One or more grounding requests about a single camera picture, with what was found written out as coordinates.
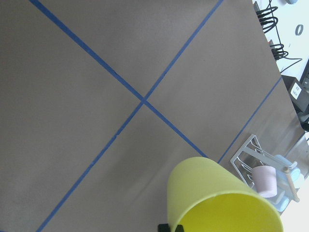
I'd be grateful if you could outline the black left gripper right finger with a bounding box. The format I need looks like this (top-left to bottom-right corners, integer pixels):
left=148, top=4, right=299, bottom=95
left=175, top=225, right=184, bottom=232

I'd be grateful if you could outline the near black usb hub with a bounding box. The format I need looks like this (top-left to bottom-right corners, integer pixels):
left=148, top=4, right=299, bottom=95
left=268, top=40, right=289, bottom=61

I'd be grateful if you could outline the black usb hub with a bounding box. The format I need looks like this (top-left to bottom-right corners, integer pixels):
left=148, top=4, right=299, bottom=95
left=253, top=0, right=279, bottom=33
left=268, top=40, right=289, bottom=61

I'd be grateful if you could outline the yellow plastic cup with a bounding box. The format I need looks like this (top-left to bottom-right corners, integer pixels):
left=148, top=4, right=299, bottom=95
left=167, top=157, right=283, bottom=232

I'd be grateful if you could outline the grey plastic cup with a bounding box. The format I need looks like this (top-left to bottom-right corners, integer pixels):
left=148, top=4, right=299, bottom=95
left=269, top=188, right=290, bottom=212

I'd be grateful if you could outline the pink plastic cup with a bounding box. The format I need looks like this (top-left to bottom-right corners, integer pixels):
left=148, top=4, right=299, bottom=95
left=252, top=165, right=277, bottom=198

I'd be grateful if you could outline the far black usb hub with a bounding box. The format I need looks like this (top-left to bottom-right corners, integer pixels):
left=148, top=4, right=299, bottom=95
left=253, top=0, right=279, bottom=33

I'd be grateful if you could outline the white wire cup rack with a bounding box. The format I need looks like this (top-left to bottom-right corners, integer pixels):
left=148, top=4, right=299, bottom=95
left=230, top=134, right=304, bottom=213

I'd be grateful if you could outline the light blue plastic cup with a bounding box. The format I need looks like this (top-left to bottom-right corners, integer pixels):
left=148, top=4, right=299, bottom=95
left=275, top=155, right=304, bottom=189

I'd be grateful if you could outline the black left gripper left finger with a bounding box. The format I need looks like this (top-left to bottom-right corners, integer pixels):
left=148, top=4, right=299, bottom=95
left=157, top=224, right=170, bottom=232

